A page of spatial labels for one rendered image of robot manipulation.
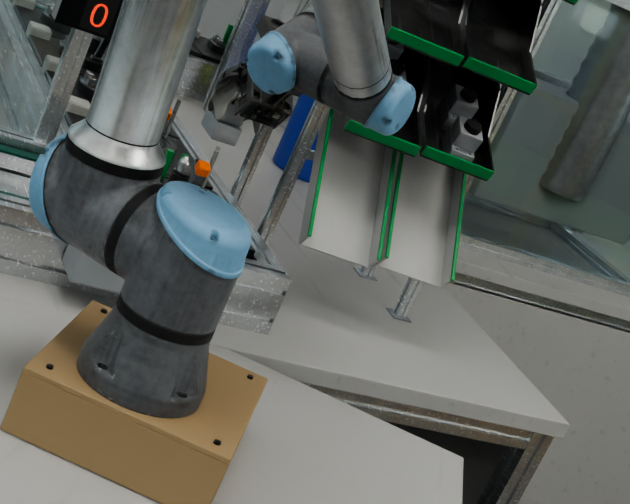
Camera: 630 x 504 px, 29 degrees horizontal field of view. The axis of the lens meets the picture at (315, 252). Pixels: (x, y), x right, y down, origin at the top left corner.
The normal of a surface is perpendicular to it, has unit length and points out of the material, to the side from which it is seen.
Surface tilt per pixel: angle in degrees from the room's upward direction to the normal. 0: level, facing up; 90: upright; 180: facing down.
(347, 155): 45
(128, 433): 90
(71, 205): 94
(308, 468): 0
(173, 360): 72
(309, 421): 0
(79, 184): 94
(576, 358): 90
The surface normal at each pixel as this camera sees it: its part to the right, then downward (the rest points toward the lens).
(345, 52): -0.18, 0.91
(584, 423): 0.33, 0.44
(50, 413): -0.13, 0.26
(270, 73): -0.58, 0.50
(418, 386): 0.40, -0.87
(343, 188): 0.41, -0.34
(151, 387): 0.27, 0.08
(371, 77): 0.45, 0.78
